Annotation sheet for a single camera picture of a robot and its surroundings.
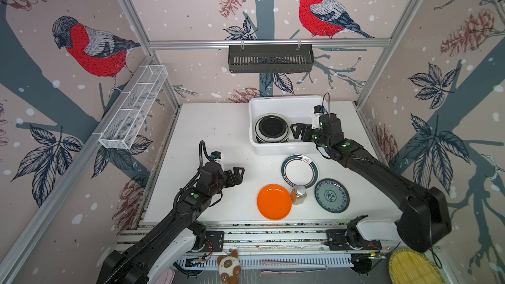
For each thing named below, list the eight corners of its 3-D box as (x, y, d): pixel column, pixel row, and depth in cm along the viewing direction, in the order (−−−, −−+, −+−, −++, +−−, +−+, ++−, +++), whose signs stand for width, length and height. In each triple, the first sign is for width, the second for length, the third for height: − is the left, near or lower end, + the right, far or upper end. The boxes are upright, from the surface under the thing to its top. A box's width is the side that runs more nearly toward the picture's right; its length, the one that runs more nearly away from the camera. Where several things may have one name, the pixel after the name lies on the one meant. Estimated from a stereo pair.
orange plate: (257, 220, 80) (257, 219, 79) (257, 185, 90) (257, 183, 88) (293, 220, 80) (294, 219, 78) (289, 185, 90) (290, 183, 88)
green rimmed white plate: (283, 187, 89) (283, 186, 88) (280, 156, 100) (280, 154, 99) (321, 187, 89) (322, 185, 88) (314, 156, 100) (315, 154, 98)
